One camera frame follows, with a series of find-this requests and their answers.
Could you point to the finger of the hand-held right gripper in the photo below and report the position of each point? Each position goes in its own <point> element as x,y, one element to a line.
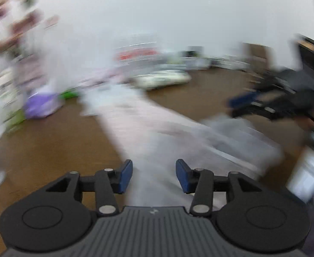
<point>242,100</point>
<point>253,111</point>

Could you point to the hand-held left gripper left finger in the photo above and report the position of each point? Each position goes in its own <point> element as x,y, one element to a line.
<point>126,176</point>

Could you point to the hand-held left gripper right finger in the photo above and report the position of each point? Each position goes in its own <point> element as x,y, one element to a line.
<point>183,176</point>

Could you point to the white cloth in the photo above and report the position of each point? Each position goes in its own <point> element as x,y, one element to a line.
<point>151,128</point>

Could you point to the cream floral cloth garment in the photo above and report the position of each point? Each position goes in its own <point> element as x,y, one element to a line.
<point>162,79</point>

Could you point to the pink floral folded clothes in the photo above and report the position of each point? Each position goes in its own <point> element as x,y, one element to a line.
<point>100,78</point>

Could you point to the brown cardboard piece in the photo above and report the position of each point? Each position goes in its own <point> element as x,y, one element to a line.
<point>257,55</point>

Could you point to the white blurry object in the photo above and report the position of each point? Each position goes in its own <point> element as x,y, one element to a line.
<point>307,176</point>

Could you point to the green plastic object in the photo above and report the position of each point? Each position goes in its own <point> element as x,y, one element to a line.
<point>69,93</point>

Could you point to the purple tissue pack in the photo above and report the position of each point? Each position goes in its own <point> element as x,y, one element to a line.
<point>41,104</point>

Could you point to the clear water bottle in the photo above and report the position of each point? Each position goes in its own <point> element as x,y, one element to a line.
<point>123,53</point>
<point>138,52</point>

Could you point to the fuzzy pink wrapped vase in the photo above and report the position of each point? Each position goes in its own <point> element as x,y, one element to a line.
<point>31,72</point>

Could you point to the white green milk carton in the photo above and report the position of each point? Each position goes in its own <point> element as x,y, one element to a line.
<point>9,93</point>

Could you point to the dried rose bouquet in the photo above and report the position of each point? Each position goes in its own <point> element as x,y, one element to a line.
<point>12,13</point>

